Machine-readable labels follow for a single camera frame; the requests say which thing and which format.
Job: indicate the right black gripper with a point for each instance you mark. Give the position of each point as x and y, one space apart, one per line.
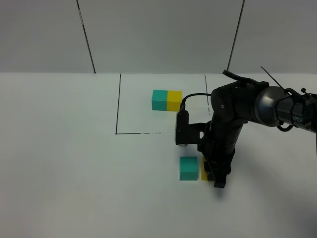
219 148

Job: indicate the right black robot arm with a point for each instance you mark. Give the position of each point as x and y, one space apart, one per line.
235 104

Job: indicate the yellow template block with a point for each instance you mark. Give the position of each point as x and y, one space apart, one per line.
174 99

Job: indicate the teal template block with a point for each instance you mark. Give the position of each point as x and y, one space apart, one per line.
159 100

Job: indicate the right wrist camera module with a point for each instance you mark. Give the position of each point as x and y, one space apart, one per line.
186 133

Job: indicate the black cable tie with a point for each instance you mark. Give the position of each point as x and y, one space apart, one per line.
273 79

